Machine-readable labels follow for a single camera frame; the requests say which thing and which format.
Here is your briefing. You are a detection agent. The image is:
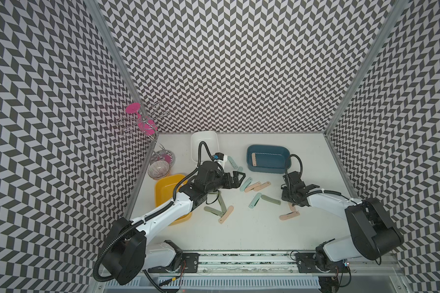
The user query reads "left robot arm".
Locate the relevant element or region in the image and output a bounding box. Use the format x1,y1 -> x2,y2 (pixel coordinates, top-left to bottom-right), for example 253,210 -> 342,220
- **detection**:
92,153 -> 246,289

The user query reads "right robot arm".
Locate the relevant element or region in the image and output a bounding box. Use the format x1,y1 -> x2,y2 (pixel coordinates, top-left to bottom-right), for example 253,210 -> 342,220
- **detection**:
281,154 -> 404,272

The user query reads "olive knife lower left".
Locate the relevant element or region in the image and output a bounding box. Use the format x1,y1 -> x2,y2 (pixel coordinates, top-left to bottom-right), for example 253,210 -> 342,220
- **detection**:
204,206 -> 224,217

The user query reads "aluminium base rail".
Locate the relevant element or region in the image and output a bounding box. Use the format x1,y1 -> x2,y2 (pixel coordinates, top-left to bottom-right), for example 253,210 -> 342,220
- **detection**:
95,250 -> 404,276

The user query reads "mint knife lower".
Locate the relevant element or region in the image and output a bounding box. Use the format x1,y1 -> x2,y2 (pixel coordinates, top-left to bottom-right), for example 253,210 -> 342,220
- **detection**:
249,193 -> 262,209

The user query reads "olive knife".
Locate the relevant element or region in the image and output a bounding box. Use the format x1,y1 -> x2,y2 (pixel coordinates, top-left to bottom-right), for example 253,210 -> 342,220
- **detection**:
204,206 -> 224,217
261,195 -> 281,205

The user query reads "mint knife top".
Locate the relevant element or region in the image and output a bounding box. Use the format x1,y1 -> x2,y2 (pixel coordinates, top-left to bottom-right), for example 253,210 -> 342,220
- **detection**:
227,156 -> 239,170

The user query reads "dark teal storage box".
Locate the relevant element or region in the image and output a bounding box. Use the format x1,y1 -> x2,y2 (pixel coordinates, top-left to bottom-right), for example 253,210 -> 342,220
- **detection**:
246,144 -> 291,174

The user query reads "white storage box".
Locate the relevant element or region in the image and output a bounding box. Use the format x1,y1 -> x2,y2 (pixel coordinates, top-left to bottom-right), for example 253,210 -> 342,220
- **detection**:
190,131 -> 221,164

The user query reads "yellow storage box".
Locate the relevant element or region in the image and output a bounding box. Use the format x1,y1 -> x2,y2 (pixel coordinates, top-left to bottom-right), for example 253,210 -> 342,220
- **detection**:
155,174 -> 185,207

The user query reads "olive knife right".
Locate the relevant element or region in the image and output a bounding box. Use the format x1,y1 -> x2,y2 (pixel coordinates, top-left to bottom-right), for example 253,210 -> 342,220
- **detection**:
261,195 -> 281,205

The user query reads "olive knife vertical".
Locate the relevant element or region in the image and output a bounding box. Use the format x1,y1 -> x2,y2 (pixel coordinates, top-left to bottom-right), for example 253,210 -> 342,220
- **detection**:
218,195 -> 227,214

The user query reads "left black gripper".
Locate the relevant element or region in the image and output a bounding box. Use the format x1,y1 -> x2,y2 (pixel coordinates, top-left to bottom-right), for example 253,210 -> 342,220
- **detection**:
206,170 -> 246,192

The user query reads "mint knife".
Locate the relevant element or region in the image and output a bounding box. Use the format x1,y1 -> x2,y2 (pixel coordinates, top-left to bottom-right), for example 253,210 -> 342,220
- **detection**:
240,177 -> 253,192
227,156 -> 239,170
249,193 -> 262,209

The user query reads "mint knife centre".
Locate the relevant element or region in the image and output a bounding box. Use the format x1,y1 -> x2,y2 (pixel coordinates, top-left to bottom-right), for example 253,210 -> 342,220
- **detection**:
240,177 -> 253,192

